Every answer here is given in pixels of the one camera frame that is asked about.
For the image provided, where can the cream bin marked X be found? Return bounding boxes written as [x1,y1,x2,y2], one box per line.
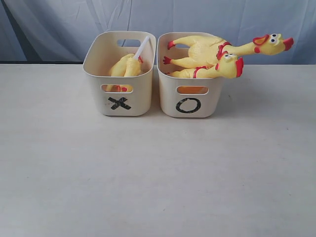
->
[83,31,156,116]

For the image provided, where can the whole rubber chicken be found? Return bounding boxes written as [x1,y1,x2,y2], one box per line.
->
[162,33,294,69]
[165,50,244,80]

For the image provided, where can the whole rubber chicken front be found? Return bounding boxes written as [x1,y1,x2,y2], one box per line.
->
[165,50,244,80]

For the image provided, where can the cream bin marked O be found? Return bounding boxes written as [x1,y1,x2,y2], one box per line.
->
[156,32,224,118]

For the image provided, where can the blue-grey backdrop curtain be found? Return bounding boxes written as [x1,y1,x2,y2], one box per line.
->
[0,0,316,64]

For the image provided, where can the chicken leg with white tube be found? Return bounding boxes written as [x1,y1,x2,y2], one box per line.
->
[116,36,150,77]

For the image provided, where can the headless rubber chicken body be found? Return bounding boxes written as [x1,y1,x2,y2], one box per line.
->
[104,53,143,92]

